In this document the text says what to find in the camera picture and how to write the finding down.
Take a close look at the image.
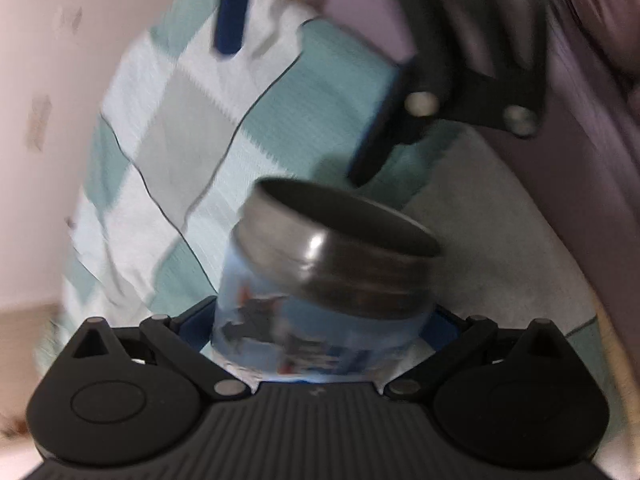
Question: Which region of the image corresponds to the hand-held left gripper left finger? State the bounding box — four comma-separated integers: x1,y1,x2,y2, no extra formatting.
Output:
71,296,247,402

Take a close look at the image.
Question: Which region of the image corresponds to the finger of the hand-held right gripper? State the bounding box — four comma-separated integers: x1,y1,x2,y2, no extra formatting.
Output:
348,0,549,189
212,0,257,59

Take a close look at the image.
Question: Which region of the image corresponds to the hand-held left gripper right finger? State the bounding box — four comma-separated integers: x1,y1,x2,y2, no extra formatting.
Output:
384,304,571,402

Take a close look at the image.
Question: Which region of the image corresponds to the blue printed cup steel rim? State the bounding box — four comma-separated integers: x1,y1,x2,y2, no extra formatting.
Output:
209,176,444,387

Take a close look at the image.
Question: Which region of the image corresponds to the teal white checkered blanket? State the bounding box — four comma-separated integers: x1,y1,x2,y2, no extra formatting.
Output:
33,0,619,394

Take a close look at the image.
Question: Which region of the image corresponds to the lilac cloth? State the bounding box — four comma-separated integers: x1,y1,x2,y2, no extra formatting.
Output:
298,0,640,376

